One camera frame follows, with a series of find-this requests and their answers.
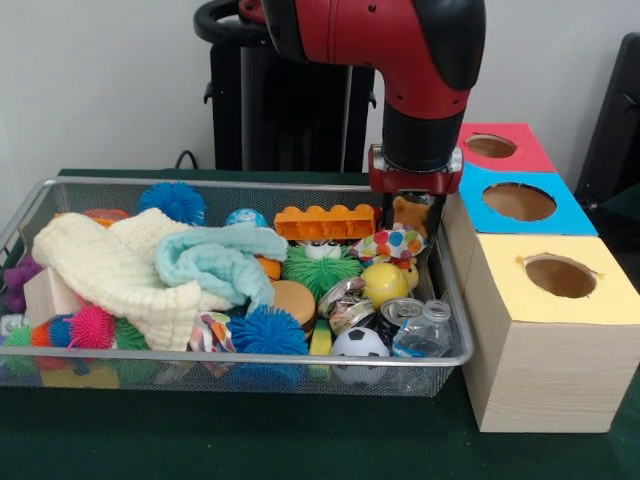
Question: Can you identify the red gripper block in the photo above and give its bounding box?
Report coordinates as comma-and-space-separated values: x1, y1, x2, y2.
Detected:
368, 143, 465, 244

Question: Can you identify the brown plush bear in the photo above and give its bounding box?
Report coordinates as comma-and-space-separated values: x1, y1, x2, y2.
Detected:
392, 195, 432, 239

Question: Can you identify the light teal cloth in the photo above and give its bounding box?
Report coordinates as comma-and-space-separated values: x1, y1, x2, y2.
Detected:
154, 222, 290, 314

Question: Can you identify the wooden box with three holes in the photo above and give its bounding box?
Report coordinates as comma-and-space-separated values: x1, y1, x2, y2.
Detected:
438, 121, 640, 434

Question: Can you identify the yellow tennis ball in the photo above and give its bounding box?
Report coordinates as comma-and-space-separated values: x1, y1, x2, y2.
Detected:
360, 262, 410, 310

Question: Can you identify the orange toy building brick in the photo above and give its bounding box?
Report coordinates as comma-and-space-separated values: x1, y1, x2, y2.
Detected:
273, 203, 377, 240

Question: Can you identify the green spiky ball with eyes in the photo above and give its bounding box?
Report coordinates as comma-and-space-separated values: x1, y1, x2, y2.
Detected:
281, 239, 364, 301

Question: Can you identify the clear plastic bottle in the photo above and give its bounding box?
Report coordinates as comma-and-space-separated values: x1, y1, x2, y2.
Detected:
391, 299, 454, 359

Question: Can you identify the black and white soccer ball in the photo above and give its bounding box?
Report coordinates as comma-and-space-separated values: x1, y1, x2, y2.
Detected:
330, 326, 391, 386

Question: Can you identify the toy hamburger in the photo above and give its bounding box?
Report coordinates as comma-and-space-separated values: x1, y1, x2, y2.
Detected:
272, 279, 318, 341

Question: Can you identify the blue spiky rubber ball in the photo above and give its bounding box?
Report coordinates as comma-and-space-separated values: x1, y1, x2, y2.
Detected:
138, 180, 208, 226
227, 304, 311, 356

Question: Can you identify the dark green side table cloth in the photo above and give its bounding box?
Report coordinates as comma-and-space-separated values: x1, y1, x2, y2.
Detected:
597, 191, 640, 296

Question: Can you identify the black flat panel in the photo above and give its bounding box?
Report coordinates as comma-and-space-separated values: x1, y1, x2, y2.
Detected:
573, 32, 640, 204

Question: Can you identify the cream knitted cloth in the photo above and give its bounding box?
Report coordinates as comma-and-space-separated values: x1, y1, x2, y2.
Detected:
32, 207, 236, 352

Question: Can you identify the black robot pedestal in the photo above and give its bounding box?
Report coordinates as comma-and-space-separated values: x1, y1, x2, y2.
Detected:
193, 0, 386, 174

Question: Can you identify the shallow wire mesh bin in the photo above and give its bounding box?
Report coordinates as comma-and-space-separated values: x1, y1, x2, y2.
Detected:
0, 175, 475, 399

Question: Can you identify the black cable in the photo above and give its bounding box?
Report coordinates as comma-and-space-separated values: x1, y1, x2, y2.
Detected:
174, 148, 202, 172

